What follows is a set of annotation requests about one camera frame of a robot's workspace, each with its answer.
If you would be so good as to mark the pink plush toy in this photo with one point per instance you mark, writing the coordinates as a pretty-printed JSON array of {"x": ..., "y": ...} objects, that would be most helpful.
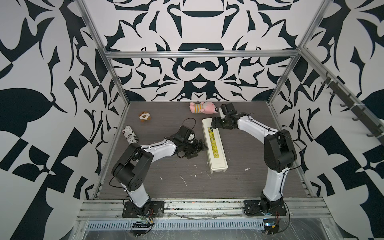
[{"x": 204, "y": 108}]

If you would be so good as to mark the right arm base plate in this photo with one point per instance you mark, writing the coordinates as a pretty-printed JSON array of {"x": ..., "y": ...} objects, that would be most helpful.
[{"x": 264, "y": 207}]

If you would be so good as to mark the cream dispenser lid with label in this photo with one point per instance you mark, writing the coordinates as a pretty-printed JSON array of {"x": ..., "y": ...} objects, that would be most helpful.
[{"x": 216, "y": 154}]

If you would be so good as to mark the left circuit board with wires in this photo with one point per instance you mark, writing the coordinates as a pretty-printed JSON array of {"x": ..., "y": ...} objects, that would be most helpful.
[{"x": 141, "y": 228}]

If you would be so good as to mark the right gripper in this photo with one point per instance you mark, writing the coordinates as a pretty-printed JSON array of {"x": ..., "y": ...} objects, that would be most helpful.
[{"x": 216, "y": 122}]

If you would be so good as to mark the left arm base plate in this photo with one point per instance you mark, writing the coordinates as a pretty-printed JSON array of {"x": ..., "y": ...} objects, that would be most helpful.
[{"x": 151, "y": 209}]

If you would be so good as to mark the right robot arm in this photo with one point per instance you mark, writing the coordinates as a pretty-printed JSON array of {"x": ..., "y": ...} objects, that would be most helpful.
[{"x": 279, "y": 156}]

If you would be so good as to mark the brown white plush toy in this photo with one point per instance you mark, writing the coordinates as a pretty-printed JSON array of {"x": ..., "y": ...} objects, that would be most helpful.
[{"x": 145, "y": 116}]

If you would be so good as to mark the small white printed package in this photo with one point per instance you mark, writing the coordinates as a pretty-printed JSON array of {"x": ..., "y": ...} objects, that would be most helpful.
[{"x": 130, "y": 135}]

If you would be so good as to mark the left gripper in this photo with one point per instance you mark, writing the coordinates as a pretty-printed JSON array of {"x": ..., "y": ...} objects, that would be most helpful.
[{"x": 196, "y": 148}]

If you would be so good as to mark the circuit board with wires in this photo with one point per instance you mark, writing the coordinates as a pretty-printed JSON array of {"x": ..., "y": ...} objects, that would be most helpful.
[
  {"x": 141, "y": 228},
  {"x": 271, "y": 226}
]

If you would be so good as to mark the right circuit board with wires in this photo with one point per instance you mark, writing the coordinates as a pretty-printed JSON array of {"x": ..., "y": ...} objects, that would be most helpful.
[{"x": 271, "y": 226}]

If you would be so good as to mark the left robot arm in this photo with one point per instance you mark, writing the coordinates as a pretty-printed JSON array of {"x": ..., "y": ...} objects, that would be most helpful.
[{"x": 132, "y": 167}]

